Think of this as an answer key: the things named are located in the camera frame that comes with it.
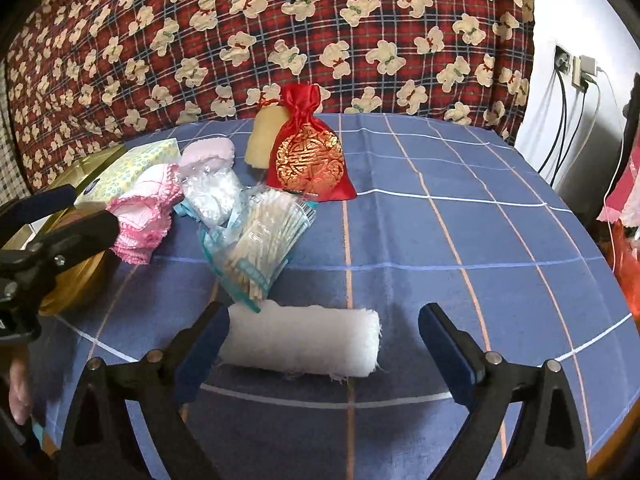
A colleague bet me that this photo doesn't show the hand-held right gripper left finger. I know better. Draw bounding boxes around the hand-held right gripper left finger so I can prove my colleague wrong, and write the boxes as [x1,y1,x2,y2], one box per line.
[59,301,232,480]

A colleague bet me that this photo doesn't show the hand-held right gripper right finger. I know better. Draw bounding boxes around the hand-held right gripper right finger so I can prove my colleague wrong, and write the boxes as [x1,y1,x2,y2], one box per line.
[418,302,588,480]

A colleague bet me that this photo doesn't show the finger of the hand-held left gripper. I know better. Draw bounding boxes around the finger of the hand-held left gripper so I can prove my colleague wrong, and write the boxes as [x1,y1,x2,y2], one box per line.
[0,208,121,286]
[0,185,80,248]

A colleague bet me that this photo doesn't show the gold tin box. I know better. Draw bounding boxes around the gold tin box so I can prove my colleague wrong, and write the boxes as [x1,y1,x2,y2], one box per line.
[0,144,126,317]

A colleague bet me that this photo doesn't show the pink lace cloth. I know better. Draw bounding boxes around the pink lace cloth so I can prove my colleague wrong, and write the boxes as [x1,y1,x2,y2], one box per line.
[107,162,183,266]

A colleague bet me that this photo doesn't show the patterned tissue box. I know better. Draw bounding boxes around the patterned tissue box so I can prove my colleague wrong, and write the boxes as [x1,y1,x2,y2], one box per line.
[74,137,182,209]

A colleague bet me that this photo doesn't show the white towel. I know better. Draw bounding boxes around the white towel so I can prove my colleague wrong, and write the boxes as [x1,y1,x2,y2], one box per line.
[218,299,382,378]

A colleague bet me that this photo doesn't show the red satin drawstring pouch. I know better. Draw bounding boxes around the red satin drawstring pouch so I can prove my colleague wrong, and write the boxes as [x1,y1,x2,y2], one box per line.
[263,83,358,203]

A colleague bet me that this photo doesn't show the person's left hand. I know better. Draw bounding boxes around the person's left hand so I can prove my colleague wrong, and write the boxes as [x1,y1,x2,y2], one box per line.
[9,355,36,423]

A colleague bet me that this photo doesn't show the green checked cloth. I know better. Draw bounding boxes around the green checked cloth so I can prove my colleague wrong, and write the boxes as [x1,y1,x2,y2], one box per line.
[0,60,32,196]

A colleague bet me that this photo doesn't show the blue checked bed sheet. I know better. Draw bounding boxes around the blue checked bed sheet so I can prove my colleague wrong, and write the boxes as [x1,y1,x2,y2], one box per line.
[27,112,640,480]

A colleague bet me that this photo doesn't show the cotton swabs packet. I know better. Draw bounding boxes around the cotton swabs packet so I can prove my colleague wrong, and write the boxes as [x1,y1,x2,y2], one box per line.
[200,187,318,313]

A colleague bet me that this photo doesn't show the clear bag of cotton pads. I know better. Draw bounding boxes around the clear bag of cotton pads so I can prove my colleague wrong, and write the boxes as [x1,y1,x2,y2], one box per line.
[180,165,246,226]

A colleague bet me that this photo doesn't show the pale pink fluffy pad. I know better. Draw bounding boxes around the pale pink fluffy pad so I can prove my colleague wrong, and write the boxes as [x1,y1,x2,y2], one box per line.
[178,138,236,173]

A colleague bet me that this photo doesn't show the red plastic bag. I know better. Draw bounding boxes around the red plastic bag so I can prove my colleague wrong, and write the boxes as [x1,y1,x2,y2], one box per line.
[612,220,640,318]

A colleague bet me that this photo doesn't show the yellow sponge block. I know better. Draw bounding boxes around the yellow sponge block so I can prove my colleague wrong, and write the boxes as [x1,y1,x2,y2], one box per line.
[245,95,291,167]

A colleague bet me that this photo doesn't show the pink patterned cloth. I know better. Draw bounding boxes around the pink patterned cloth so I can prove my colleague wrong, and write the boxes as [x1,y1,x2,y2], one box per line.
[597,145,640,227]

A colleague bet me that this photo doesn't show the black upright object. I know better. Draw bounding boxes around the black upright object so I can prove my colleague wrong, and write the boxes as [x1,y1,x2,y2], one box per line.
[622,74,640,161]

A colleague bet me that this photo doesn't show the red plaid bear-print blanket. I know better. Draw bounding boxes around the red plaid bear-print blanket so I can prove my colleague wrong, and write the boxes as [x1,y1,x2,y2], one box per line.
[0,0,536,196]

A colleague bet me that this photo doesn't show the black power cables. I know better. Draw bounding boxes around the black power cables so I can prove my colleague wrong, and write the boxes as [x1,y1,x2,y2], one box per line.
[542,67,585,187]

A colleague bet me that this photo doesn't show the wall outlet with chargers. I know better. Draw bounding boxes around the wall outlet with chargers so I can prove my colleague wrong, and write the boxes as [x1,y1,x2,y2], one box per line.
[572,55,599,93]

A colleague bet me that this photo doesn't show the wall power outlet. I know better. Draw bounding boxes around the wall power outlet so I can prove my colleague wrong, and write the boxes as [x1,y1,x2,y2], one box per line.
[554,44,576,75]

